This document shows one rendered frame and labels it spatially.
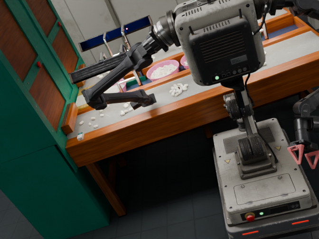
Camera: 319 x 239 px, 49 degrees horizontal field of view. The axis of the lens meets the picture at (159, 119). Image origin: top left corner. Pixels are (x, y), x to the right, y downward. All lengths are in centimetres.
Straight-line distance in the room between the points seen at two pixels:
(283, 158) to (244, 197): 34
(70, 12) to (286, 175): 322
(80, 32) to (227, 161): 285
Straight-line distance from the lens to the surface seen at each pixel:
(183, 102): 226
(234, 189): 200
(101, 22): 439
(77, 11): 440
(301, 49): 252
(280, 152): 214
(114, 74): 174
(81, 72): 245
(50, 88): 259
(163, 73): 274
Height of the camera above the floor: 194
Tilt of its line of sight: 32 degrees down
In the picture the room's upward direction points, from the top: 24 degrees counter-clockwise
